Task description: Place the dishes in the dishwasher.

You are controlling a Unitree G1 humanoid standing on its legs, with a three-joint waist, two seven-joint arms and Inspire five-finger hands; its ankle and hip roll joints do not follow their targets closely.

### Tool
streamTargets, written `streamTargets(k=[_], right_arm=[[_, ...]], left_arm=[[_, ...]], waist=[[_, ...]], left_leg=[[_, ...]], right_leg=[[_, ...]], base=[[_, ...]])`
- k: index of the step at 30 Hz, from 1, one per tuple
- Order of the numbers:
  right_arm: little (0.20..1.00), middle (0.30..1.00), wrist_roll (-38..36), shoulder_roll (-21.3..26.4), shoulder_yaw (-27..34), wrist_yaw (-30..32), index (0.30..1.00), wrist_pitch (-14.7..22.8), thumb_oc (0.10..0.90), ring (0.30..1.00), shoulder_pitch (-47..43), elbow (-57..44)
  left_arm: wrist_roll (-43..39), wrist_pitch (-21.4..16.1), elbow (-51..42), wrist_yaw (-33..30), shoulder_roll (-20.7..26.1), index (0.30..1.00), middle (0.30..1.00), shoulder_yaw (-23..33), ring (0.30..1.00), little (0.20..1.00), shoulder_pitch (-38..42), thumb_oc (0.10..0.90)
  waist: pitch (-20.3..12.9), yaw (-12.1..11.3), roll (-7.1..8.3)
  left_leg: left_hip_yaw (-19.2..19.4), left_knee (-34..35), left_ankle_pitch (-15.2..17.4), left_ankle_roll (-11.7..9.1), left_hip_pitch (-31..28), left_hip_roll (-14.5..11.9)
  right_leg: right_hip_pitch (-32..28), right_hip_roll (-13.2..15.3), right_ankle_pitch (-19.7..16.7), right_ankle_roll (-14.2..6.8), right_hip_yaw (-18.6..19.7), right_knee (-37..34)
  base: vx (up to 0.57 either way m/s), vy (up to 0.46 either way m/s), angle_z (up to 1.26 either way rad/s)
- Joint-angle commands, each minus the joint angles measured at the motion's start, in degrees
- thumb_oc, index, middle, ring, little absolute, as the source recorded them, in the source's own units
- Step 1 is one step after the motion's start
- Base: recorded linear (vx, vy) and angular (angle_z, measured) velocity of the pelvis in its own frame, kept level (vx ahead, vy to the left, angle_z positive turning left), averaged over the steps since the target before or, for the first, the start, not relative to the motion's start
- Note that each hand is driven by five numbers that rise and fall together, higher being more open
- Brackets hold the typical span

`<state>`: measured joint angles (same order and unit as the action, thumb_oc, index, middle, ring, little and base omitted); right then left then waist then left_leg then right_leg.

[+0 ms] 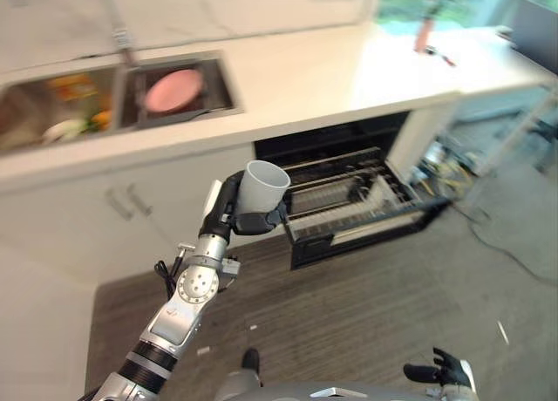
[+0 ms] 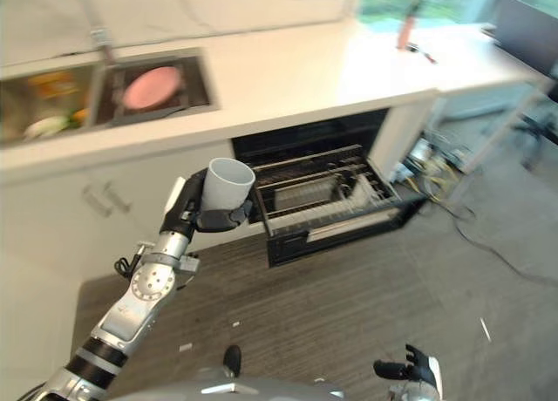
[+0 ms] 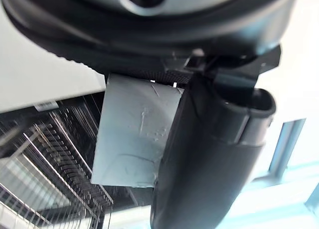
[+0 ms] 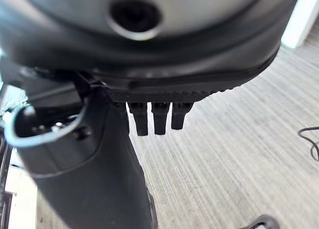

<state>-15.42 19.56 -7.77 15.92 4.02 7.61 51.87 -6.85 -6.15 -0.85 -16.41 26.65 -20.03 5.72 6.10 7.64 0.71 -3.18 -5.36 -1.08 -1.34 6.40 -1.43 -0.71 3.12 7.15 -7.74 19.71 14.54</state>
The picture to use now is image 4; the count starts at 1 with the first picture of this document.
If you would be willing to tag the white door frame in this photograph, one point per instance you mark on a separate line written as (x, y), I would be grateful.
(302, 17)

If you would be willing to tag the dark robot foot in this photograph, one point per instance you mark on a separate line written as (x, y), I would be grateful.
(265, 221)

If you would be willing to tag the white low cabinet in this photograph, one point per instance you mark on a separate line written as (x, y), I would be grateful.
(18, 183)

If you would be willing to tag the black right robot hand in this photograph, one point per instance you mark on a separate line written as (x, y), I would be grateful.
(174, 64)

